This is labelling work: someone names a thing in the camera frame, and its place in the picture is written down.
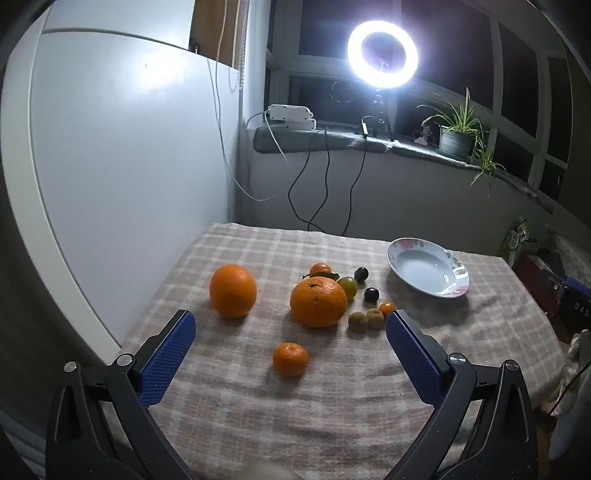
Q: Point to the white wardrobe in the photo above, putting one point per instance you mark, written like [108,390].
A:
[124,161]

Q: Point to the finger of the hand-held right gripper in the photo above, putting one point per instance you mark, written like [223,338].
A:
[579,284]

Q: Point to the large smooth orange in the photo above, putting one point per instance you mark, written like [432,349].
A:
[233,290]

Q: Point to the green tomato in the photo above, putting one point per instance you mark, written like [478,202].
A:
[348,286]

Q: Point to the green snack packet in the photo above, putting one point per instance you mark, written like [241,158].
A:
[518,237]

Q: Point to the large bumpy orange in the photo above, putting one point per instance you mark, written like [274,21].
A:
[318,302]

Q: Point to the dark plum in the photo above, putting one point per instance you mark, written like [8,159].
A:
[361,274]
[371,294]

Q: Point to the potted spider plant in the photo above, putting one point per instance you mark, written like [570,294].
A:
[455,138]

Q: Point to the white floral plate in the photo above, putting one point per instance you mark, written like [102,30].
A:
[427,267]

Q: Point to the tiny orange kumquat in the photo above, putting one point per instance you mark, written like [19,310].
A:
[387,308]

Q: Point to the white window frame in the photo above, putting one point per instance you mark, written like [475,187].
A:
[494,55]

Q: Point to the beige checked blanket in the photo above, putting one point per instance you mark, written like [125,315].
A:
[258,415]

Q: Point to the brown wooden panel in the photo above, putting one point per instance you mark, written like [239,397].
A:
[212,27]

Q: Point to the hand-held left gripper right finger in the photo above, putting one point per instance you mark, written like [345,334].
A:
[411,355]

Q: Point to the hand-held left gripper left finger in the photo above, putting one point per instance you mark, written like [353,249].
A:
[168,355]

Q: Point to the mandarin with green leaf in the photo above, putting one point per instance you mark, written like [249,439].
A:
[320,270]

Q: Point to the white power strip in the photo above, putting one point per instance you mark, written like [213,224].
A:
[291,115]

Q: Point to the brown kiwi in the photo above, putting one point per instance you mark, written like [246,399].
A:
[375,318]
[358,321]

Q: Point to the small mandarin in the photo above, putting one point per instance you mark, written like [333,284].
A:
[290,359]

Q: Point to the small purple plant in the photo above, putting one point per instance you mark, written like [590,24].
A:
[424,134]

